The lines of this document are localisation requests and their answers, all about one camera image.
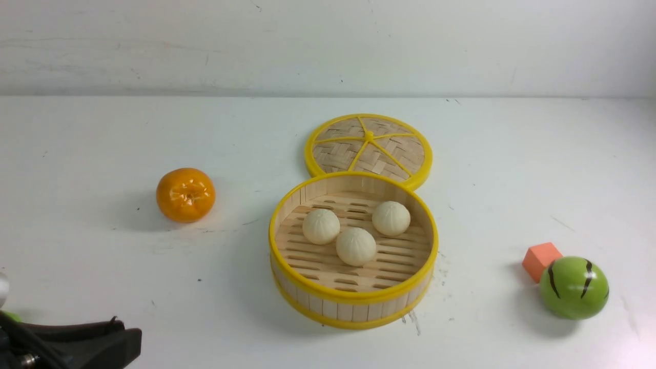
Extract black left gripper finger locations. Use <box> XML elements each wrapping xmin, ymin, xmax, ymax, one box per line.
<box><xmin>15</xmin><ymin>317</ymin><xmax>142</xmax><ymax>368</ymax></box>

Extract cream white steamed bun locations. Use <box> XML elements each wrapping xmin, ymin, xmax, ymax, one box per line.
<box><xmin>371</xmin><ymin>201</ymin><xmax>412</xmax><ymax>236</ymax></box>

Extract bamboo steamer tray yellow rims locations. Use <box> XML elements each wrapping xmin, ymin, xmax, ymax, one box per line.
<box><xmin>269</xmin><ymin>171</ymin><xmax>439</xmax><ymax>330</ymax></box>

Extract cream bun left in tray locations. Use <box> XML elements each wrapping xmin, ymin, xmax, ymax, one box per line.
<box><xmin>302</xmin><ymin>209</ymin><xmax>341</xmax><ymax>245</ymax></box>

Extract cream bun in tray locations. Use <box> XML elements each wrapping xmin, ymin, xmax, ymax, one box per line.
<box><xmin>302</xmin><ymin>209</ymin><xmax>341</xmax><ymax>245</ymax></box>
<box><xmin>336</xmin><ymin>227</ymin><xmax>377</xmax><ymax>267</ymax></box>

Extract cream bun centre in tray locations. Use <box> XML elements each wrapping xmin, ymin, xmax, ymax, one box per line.
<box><xmin>336</xmin><ymin>227</ymin><xmax>377</xmax><ymax>267</ymax></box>

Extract woven bamboo steamer lid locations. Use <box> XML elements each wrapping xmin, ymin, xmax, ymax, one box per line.
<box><xmin>303</xmin><ymin>114</ymin><xmax>433</xmax><ymax>191</ymax></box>

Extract orange toy tangerine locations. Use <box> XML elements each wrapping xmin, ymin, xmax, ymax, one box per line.
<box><xmin>155</xmin><ymin>168</ymin><xmax>216</xmax><ymax>223</ymax></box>

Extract small orange cube block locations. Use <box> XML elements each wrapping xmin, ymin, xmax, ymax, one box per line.
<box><xmin>522</xmin><ymin>241</ymin><xmax>564</xmax><ymax>283</ymax></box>

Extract green toy watermelon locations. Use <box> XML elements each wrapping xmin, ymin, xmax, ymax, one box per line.
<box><xmin>539</xmin><ymin>255</ymin><xmax>610</xmax><ymax>320</ymax></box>

